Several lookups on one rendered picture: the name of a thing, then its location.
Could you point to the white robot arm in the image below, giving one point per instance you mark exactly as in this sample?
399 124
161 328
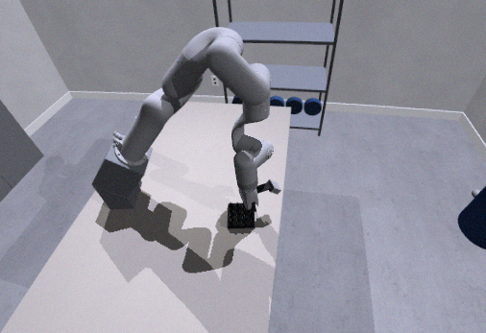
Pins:
217 49

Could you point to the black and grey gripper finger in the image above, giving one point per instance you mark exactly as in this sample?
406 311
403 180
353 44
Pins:
253 209

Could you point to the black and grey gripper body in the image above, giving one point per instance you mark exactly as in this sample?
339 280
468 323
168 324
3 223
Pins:
248 196

